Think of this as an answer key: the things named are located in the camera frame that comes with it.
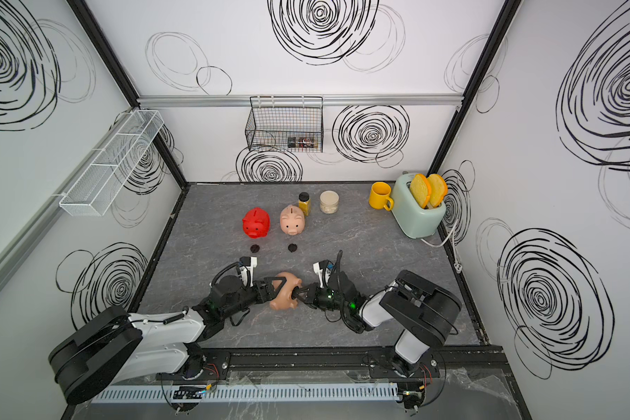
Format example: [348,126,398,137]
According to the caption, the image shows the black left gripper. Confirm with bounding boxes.
[223,277,287,322]

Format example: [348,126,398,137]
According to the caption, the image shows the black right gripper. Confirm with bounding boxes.
[293,283,351,315]

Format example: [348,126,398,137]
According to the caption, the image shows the dark pink piggy bank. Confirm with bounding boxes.
[269,271,303,311]

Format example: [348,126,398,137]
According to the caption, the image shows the red piggy bank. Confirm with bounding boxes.
[243,208,271,239]

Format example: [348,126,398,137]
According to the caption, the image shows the light pink piggy bank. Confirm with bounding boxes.
[279,205,306,236]

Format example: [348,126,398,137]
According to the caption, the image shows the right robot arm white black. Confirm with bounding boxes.
[292,269,462,377]

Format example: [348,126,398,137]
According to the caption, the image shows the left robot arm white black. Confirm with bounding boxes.
[48,272,302,404]

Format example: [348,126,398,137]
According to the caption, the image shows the yellow spice jar black lid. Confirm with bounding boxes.
[299,192,311,216]

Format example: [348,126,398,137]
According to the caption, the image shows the yellow mug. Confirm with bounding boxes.
[369,182,395,211]

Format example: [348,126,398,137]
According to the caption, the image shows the mint green toaster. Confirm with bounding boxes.
[390,173,446,239]

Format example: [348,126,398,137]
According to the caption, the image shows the small items in basket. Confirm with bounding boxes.
[287,136,318,150]

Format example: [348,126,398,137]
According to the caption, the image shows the yellow toast slice left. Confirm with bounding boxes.
[409,173,432,209]

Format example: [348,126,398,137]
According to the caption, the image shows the yellow toast slice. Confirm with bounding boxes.
[409,173,432,209]
[427,173,448,208]

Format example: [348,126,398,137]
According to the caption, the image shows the yellow toast slice right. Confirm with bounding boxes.
[427,173,448,208]

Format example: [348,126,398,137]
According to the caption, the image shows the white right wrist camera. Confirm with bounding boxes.
[313,260,334,289]

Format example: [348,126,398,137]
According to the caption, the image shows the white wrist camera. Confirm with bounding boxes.
[313,260,334,289]
[239,257,258,287]

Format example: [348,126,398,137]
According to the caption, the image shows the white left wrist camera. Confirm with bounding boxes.
[239,257,258,287]

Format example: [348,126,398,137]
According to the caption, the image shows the white slotted cable duct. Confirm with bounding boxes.
[92,383,400,404]

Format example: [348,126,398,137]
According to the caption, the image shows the white toaster cable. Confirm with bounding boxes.
[421,217,464,274]

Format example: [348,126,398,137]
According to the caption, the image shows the black wire basket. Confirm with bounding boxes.
[244,105,325,153]

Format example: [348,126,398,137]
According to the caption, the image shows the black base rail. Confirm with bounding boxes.
[151,345,510,382]

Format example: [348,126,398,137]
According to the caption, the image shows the aluminium wall rail back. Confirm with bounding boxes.
[138,93,464,109]

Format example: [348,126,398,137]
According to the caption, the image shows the aluminium wall rail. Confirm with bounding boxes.
[0,107,138,292]
[138,93,464,109]

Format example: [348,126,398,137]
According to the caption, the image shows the white wire shelf basket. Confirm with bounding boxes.
[59,110,165,216]

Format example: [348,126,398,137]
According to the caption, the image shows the aluminium wall rail left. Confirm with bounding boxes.
[0,107,138,292]

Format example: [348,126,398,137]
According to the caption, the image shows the black corner frame post left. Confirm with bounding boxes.
[66,0,188,190]

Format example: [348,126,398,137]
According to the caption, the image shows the black corner frame post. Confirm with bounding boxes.
[428,0,522,173]
[66,0,188,190]

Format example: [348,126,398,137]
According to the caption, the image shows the black corner frame post right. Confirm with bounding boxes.
[428,0,522,173]

